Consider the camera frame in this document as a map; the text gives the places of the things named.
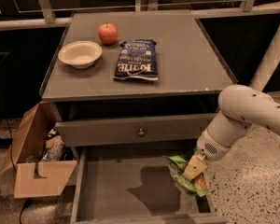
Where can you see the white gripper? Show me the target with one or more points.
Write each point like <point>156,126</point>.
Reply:
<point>207,146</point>

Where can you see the green rice chip bag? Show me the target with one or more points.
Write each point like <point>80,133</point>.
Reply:
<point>197,186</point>

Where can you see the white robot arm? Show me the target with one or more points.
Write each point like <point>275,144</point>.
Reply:
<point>240,107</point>

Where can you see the grey top drawer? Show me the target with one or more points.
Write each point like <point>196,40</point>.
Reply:
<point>95,132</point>

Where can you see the round metal drawer knob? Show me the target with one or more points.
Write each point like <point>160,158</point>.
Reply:
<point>141,133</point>

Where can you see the grey open middle drawer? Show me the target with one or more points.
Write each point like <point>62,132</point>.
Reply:
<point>131,184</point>

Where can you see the grey drawer cabinet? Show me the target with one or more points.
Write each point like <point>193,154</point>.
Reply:
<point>190,74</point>

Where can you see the blue kettle chip bag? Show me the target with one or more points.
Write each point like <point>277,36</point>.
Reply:
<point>137,59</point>

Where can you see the packaged items in box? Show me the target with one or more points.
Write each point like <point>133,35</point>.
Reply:
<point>55,149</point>

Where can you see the red apple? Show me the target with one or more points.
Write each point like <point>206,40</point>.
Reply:
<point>108,33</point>

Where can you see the white paper bowl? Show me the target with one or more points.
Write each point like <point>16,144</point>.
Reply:
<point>80,54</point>

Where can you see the open cardboard box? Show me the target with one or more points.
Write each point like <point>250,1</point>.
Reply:
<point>35,178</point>

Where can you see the metal railing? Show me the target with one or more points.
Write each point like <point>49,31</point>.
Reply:
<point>84,10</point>

